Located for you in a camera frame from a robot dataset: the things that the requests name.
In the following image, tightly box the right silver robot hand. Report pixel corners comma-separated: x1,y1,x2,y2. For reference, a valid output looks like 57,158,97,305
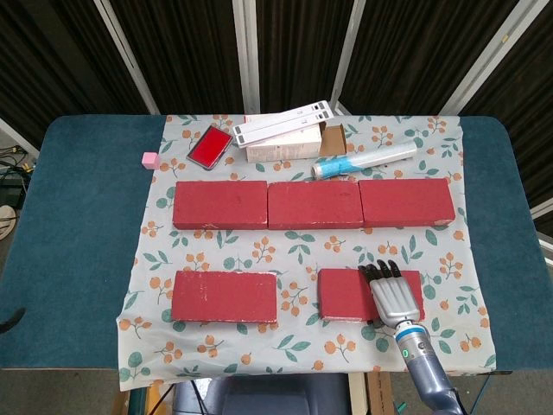
357,259,423,330

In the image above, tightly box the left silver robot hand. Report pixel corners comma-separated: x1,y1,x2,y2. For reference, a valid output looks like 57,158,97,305
0,305,23,333

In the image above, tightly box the red brick with bare end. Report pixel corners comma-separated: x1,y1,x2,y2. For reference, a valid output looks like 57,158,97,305
317,267,427,323

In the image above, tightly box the red brick with chipped edges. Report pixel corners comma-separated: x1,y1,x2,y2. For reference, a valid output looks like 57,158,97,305
170,270,279,324

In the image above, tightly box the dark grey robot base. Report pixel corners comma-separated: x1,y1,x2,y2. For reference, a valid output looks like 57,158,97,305
172,372,351,415

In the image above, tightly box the red brick with white scratches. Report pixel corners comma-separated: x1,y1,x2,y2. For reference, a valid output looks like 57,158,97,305
171,180,269,230

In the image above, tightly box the teal velvet table cover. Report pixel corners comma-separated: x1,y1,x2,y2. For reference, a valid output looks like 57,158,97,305
0,114,553,373

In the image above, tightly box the clear film roll blue label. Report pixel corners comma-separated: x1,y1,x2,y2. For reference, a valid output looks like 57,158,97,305
311,142,418,179

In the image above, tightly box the floral berry-print tablecloth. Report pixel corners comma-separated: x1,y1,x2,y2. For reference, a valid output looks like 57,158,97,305
116,112,498,393

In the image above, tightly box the brown cardboard box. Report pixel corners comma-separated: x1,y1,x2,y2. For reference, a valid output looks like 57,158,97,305
318,123,348,156

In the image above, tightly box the white printed cardboard box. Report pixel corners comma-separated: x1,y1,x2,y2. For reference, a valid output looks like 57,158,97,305
244,114,325,163

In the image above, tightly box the white folding stand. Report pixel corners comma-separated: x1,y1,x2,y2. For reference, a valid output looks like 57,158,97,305
232,99,336,150

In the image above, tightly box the red ink pad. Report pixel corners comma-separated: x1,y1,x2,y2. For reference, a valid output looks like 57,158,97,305
186,124,232,170

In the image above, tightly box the white partition frame post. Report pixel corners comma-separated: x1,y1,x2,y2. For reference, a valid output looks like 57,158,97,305
94,0,162,116
442,0,528,116
330,0,362,116
232,0,263,116

